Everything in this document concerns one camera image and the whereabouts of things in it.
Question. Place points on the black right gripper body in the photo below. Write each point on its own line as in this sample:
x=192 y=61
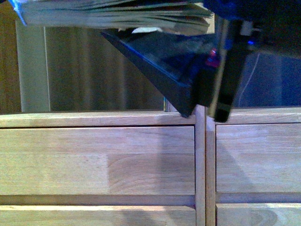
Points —
x=258 y=59

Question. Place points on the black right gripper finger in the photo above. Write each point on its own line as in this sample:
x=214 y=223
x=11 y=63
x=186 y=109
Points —
x=174 y=64

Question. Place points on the upright books on shelf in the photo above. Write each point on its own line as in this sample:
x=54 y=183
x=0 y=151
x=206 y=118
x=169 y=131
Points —
x=168 y=107

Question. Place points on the left wooden shelf unit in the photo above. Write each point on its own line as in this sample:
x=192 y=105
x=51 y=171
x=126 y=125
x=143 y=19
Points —
x=107 y=120

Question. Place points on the wooden shelf unit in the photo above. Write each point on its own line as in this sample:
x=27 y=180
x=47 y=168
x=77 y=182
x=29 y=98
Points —
x=107 y=120
x=243 y=117

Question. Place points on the right wooden shelf unit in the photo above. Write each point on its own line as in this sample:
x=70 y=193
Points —
x=243 y=117

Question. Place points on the upper left wooden drawer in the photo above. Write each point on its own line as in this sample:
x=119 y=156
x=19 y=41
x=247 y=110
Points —
x=97 y=161

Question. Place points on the wooden drawer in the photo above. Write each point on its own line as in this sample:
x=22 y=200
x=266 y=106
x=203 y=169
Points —
x=46 y=215
x=258 y=158
x=258 y=214
x=97 y=161

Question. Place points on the upper right wooden drawer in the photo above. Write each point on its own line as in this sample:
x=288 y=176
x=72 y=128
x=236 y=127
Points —
x=258 y=158

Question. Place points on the grey curtain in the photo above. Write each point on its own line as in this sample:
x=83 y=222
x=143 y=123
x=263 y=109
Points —
x=33 y=68

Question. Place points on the lower right wooden drawer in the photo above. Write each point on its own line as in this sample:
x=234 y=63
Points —
x=258 y=214

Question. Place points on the lower left wooden drawer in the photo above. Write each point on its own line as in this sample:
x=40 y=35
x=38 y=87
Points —
x=46 y=215

